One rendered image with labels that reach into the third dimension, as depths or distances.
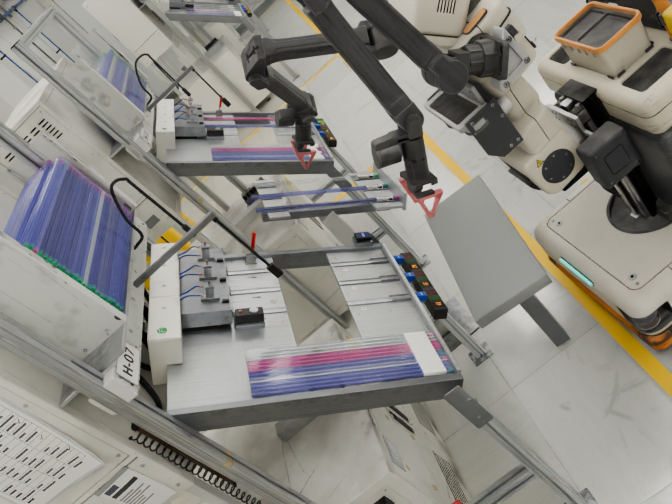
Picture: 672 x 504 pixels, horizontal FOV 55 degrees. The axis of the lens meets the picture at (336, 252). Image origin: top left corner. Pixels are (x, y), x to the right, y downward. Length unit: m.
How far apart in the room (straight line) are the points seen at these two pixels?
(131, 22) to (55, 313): 4.90
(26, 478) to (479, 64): 1.38
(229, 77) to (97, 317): 5.00
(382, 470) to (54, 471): 0.81
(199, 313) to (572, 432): 1.28
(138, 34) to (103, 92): 3.48
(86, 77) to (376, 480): 1.87
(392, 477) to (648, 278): 0.98
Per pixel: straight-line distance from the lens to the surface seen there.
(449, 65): 1.52
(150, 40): 6.24
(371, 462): 1.84
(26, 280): 1.46
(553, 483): 2.04
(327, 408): 1.58
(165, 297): 1.78
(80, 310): 1.48
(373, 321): 1.81
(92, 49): 3.36
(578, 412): 2.35
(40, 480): 1.66
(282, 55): 1.89
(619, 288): 2.18
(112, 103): 2.80
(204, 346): 1.72
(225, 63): 6.30
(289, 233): 2.94
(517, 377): 2.52
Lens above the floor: 1.91
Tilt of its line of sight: 31 degrees down
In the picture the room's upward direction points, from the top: 47 degrees counter-clockwise
